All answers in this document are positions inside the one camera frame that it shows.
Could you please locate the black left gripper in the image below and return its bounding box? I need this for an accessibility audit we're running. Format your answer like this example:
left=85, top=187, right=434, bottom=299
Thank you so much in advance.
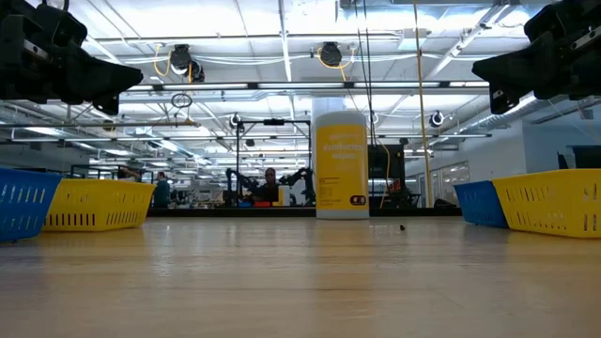
left=0, top=0, right=145, bottom=116

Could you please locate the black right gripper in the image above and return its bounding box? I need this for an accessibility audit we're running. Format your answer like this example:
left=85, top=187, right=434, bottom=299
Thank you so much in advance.
left=471, top=0, right=601, bottom=115

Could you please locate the yellow vertical pole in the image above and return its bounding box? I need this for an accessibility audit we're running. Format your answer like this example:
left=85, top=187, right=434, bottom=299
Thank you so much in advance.
left=412, top=0, right=434, bottom=208

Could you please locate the yellow plastic basket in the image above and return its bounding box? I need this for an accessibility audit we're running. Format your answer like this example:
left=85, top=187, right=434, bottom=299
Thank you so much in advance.
left=491, top=168, right=601, bottom=239
left=41, top=178, right=157, bottom=232

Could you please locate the person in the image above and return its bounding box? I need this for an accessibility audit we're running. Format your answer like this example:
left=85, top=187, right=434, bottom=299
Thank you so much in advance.
left=253, top=167, right=282, bottom=204
left=152, top=171, right=172, bottom=209

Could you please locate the blue plastic basket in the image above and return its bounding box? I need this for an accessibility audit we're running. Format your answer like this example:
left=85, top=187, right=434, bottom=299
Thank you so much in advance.
left=0, top=167, right=64, bottom=243
left=453, top=180, right=511, bottom=230

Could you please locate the black monitor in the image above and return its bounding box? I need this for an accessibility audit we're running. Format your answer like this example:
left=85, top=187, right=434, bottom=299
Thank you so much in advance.
left=368, top=144, right=407, bottom=180

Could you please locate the yellow disinfecting wipes canister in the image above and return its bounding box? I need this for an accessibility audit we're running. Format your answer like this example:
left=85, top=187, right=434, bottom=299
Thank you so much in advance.
left=314, top=111, right=371, bottom=221

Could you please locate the overhead light bar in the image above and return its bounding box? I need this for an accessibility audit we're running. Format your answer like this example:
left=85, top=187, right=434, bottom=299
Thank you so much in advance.
left=125, top=81, right=490, bottom=92

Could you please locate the hanging black cable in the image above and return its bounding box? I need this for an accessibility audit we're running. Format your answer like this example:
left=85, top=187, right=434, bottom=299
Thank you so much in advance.
left=355, top=0, right=376, bottom=147

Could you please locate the black table frame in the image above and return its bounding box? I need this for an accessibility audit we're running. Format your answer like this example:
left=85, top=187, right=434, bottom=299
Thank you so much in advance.
left=146, top=206, right=464, bottom=218

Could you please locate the black background station frame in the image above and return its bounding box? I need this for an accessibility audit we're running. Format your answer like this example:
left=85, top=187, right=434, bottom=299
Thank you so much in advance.
left=234, top=118, right=314, bottom=208

